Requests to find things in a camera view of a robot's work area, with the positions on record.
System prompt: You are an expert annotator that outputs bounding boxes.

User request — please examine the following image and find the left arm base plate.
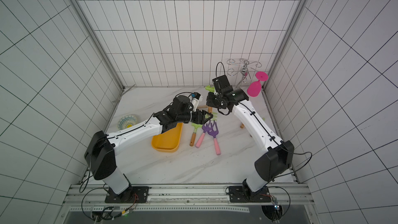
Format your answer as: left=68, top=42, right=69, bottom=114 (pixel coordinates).
left=105, top=186, right=149, bottom=204

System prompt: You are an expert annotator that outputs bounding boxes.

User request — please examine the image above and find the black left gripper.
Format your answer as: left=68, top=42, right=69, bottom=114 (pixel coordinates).
left=178, top=108, right=214, bottom=125

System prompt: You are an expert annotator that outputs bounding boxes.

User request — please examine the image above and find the purple rake pink handle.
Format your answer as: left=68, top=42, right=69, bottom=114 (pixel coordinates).
left=208, top=121, right=221, bottom=156
left=195, top=121, right=212, bottom=148

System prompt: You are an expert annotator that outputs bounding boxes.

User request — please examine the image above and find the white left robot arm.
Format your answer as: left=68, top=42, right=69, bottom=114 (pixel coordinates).
left=84, top=95, right=213, bottom=195

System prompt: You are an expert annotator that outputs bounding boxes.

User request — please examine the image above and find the purple rake pink handle right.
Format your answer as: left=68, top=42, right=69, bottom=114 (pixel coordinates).
left=208, top=121, right=221, bottom=156

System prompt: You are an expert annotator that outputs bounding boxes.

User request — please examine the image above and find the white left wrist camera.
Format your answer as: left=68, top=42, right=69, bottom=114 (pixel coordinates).
left=191, top=92, right=203, bottom=112

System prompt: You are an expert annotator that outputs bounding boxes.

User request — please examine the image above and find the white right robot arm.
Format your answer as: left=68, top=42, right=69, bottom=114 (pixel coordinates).
left=207, top=75, right=294, bottom=194

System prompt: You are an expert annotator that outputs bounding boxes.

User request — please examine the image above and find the pink plastic wine glass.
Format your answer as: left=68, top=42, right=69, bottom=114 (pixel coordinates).
left=247, top=72, right=268, bottom=97

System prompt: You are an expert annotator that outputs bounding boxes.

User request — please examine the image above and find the green fork tool wooden handle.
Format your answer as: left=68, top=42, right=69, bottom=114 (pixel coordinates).
left=206, top=113, right=218, bottom=121

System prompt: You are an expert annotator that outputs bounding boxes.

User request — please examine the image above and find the aluminium front rail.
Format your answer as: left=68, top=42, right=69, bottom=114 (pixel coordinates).
left=63, top=183, right=315, bottom=207

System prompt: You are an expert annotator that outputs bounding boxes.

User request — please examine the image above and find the blue yellow patterned plate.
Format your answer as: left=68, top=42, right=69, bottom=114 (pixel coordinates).
left=117, top=114, right=138, bottom=130

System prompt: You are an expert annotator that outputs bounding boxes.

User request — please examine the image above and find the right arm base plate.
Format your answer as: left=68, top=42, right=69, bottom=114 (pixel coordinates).
left=226, top=186, right=272, bottom=203

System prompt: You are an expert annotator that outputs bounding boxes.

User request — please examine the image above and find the green rake wooden handle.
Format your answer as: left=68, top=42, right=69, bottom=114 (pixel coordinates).
left=189, top=123, right=202, bottom=147

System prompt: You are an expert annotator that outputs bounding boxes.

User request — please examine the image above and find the silver wine glass rack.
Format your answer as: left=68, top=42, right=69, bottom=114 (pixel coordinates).
left=227, top=59, right=262, bottom=87

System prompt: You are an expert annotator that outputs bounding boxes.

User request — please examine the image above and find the yellow plastic storage box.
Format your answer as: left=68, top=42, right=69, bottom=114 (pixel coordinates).
left=151, top=123, right=183, bottom=152

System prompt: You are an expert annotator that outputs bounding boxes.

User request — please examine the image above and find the green spade fork wooden handle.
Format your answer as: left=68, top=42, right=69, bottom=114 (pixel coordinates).
left=205, top=85, right=218, bottom=114

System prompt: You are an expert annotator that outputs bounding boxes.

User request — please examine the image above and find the purple rake pink handle left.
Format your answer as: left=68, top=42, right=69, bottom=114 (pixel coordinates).
left=195, top=121, right=212, bottom=148

